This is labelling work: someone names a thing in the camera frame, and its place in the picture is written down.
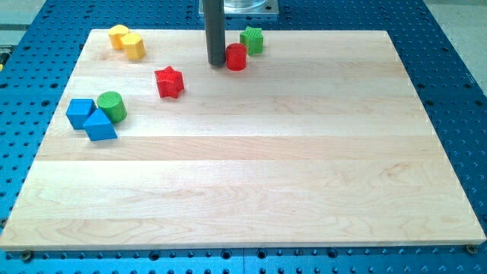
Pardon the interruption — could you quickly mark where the red star block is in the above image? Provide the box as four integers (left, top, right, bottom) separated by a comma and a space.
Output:
154, 66, 184, 99

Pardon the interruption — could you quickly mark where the green star block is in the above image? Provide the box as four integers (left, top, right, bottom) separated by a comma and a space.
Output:
240, 27, 264, 56

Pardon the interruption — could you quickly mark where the light wooden board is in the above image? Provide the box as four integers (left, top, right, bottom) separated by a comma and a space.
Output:
1, 29, 485, 250

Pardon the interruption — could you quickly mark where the red cylinder block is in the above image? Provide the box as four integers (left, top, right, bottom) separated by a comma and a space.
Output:
226, 43, 247, 71

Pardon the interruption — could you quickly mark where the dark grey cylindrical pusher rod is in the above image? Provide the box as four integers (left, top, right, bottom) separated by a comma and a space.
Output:
202, 0, 226, 67

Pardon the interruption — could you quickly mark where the green cylinder block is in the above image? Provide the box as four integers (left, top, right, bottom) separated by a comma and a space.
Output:
97, 91, 127, 123

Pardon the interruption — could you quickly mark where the yellow hexagon block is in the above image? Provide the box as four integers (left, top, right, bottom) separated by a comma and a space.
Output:
121, 33, 146, 60

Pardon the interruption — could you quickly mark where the blue triangle block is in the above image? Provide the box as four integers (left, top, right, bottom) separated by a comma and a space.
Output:
83, 109, 117, 142

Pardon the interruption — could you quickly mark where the yellow heart block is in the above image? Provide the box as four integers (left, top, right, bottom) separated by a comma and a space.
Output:
108, 24, 130, 50

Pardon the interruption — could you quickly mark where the blue cube block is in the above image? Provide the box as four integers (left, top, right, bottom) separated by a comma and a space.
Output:
65, 98, 97, 130

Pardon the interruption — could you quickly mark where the blue perforated metal table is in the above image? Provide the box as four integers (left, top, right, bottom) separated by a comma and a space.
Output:
1, 0, 486, 273

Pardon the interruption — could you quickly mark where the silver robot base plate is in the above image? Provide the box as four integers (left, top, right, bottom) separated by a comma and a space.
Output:
224, 0, 279, 16

